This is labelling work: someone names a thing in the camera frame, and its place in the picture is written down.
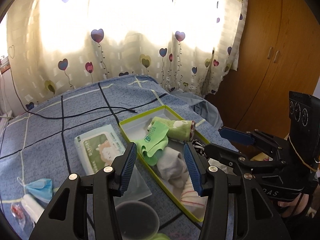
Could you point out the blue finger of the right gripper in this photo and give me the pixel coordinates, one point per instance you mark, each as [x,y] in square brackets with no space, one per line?
[234,135]
[221,154]

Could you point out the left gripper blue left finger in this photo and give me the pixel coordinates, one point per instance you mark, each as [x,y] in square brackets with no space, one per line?
[128,160]

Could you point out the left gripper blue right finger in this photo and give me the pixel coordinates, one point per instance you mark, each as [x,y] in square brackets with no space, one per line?
[194,167]

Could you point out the black white striped socks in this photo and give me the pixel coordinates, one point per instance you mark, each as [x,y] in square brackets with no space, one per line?
[199,147]

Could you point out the white sock pair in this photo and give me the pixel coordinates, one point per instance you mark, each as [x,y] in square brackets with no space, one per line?
[172,167]

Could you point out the grey striped towel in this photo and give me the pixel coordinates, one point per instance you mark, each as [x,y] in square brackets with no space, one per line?
[192,201]

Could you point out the green rabbit towel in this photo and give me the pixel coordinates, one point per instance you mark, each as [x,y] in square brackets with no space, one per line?
[179,130]

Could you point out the green microfiber cloth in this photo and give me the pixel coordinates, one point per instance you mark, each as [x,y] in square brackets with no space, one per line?
[152,145]

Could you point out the person right hand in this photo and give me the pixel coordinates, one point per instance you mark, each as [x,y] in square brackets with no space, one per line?
[301,205]

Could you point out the clear plastic bag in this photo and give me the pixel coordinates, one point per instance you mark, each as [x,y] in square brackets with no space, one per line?
[137,189]

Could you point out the wet wipes pack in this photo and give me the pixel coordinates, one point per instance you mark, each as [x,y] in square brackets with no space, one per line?
[98,148]

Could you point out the green rimmed white tray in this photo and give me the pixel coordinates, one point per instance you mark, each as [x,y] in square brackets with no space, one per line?
[135,128]

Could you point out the green plastic cup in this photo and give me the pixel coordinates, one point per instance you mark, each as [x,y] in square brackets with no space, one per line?
[160,236]

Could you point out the blue face mask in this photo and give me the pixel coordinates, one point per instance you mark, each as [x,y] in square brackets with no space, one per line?
[41,189]

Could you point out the blue checked bed sheet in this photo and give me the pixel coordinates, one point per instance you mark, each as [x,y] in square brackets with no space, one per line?
[83,130]

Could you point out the wooden wardrobe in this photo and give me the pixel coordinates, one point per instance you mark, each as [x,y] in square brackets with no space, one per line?
[279,52]

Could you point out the white small bottle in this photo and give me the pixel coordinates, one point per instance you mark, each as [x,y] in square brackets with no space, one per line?
[32,207]

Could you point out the candy in clear wrapper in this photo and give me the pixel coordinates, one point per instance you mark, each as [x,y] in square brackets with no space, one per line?
[18,214]

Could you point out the heart pattern curtain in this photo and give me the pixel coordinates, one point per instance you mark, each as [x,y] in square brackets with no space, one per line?
[59,45]

